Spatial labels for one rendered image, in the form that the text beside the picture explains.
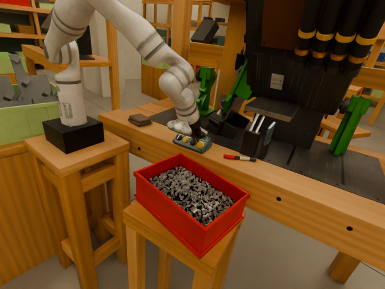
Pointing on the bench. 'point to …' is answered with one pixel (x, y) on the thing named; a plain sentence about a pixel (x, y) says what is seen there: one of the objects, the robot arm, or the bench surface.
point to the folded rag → (139, 120)
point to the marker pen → (239, 157)
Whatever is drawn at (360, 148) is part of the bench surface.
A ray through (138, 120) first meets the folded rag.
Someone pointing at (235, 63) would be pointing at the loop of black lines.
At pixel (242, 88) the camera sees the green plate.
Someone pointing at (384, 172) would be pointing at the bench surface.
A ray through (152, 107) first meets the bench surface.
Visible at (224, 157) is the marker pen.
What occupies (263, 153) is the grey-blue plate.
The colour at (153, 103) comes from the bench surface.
